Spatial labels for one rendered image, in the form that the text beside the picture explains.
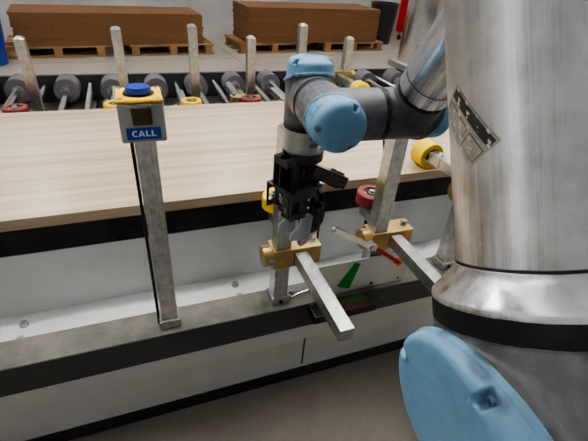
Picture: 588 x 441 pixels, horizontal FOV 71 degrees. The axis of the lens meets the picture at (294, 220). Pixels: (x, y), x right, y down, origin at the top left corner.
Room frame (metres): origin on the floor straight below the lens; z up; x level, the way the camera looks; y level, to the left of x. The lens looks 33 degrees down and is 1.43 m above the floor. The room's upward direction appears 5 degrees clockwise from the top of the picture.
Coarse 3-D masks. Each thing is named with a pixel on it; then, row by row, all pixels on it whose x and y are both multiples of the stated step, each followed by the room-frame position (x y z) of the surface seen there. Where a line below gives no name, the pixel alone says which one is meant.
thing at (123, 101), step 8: (120, 88) 0.66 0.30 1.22; (152, 88) 0.67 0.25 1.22; (120, 96) 0.62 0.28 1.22; (128, 96) 0.62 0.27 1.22; (136, 96) 0.62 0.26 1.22; (144, 96) 0.63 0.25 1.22; (152, 96) 0.63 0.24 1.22; (160, 96) 0.64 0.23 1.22; (120, 104) 0.60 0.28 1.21; (128, 104) 0.61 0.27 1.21; (136, 104) 0.61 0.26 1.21; (144, 104) 0.62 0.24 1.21; (152, 104) 0.62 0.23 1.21; (160, 104) 0.62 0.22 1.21; (120, 112) 0.60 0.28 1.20; (128, 112) 0.61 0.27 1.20; (152, 112) 0.62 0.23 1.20; (160, 112) 0.62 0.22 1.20; (120, 120) 0.60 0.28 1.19; (128, 120) 0.60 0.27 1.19; (152, 120) 0.62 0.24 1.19; (160, 120) 0.62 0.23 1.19; (120, 128) 0.60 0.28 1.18; (128, 128) 0.60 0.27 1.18
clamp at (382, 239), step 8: (392, 224) 0.86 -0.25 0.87; (408, 224) 0.87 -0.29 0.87; (360, 232) 0.83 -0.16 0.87; (368, 232) 0.82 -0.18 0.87; (384, 232) 0.83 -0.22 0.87; (392, 232) 0.83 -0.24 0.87; (400, 232) 0.84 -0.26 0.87; (408, 232) 0.85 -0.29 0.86; (368, 240) 0.81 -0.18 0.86; (376, 240) 0.81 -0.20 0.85; (384, 240) 0.82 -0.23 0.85; (408, 240) 0.85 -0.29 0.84
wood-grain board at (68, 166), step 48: (0, 144) 1.07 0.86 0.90; (48, 144) 1.09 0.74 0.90; (96, 144) 1.12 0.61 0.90; (192, 144) 1.18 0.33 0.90; (240, 144) 1.21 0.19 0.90; (0, 192) 0.81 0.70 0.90; (48, 192) 0.83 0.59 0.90; (96, 192) 0.85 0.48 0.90; (192, 192) 0.89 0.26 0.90; (240, 192) 0.91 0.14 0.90
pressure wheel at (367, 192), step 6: (360, 186) 0.98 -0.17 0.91; (366, 186) 0.98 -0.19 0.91; (372, 186) 0.99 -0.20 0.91; (360, 192) 0.95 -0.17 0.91; (366, 192) 0.95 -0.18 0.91; (372, 192) 0.95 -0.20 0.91; (360, 198) 0.93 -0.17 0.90; (366, 198) 0.93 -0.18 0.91; (372, 198) 0.92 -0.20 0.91; (360, 204) 0.93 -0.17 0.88; (366, 204) 0.92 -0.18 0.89; (372, 204) 0.92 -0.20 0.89; (366, 222) 0.95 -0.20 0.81
